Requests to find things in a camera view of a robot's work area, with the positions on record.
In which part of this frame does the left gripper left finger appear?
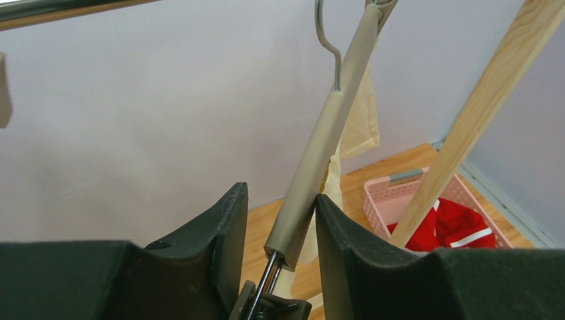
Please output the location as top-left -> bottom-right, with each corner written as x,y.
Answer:
1,183 -> 249,319

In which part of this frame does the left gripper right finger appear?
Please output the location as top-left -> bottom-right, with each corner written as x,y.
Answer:
315,195 -> 564,319

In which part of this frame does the cream underwear hanger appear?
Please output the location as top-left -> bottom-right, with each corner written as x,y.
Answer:
229,1 -> 396,319

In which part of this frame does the red underwear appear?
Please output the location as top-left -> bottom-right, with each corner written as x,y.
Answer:
406,198 -> 496,252

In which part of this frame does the cream underwear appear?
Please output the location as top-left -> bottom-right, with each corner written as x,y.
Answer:
273,62 -> 380,299

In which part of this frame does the pink plastic basket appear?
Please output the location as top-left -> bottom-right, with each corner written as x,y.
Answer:
363,167 -> 514,249

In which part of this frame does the wooden clothes rack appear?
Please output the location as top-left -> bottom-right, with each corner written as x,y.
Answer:
1,1 -> 564,246

